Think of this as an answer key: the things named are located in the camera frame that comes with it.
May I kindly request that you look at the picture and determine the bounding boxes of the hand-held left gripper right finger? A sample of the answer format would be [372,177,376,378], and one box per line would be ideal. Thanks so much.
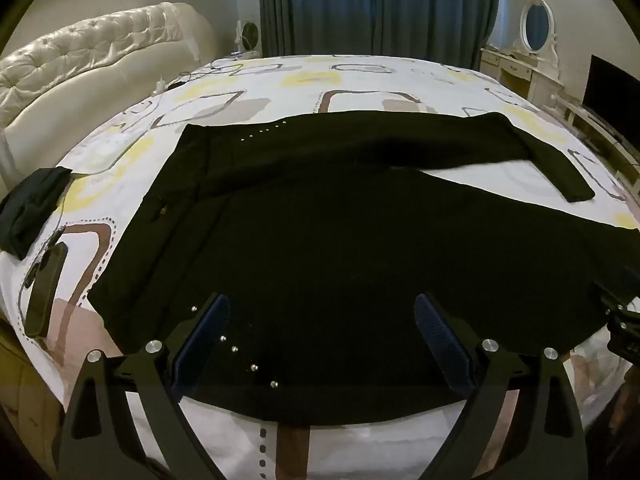
[414,292,588,480]

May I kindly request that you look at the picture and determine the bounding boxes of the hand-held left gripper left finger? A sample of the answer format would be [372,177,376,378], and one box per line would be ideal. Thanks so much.
[52,292,231,480]

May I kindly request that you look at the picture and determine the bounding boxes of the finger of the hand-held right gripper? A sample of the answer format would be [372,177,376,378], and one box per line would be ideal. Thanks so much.
[588,281,627,314]

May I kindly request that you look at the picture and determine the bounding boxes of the black pants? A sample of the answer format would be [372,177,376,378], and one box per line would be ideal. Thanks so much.
[86,112,640,423]

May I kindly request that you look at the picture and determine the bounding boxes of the dark phone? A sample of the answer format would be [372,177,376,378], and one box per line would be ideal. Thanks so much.
[24,241,69,338]

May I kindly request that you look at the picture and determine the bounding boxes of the white television stand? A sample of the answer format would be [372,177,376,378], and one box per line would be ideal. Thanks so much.
[555,95,640,186]

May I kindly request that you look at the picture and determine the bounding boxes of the black television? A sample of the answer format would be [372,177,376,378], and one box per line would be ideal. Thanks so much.
[582,54,640,131]

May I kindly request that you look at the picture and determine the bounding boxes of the dark folded cloth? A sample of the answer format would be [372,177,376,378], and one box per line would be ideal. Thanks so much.
[0,166,73,261]

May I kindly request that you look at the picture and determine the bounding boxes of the white dresser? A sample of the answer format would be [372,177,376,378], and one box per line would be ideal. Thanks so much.
[480,45,566,103]

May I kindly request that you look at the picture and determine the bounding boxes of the patterned white bedsheet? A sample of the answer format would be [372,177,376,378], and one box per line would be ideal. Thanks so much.
[0,54,640,480]

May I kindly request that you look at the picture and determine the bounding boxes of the white oval vanity mirror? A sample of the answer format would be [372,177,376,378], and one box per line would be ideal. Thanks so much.
[519,0,558,56]

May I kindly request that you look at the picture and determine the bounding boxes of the small white fan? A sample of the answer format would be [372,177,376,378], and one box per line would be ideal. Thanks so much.
[235,20,262,58]

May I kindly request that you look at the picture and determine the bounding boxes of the white tufted headboard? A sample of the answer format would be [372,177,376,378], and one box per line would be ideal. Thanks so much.
[0,2,218,181]

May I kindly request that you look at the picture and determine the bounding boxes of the dark blue curtains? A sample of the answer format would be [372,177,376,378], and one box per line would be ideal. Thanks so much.
[257,0,501,61]

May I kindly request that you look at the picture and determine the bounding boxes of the white charger with cable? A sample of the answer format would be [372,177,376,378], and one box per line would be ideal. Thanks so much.
[152,57,246,93]

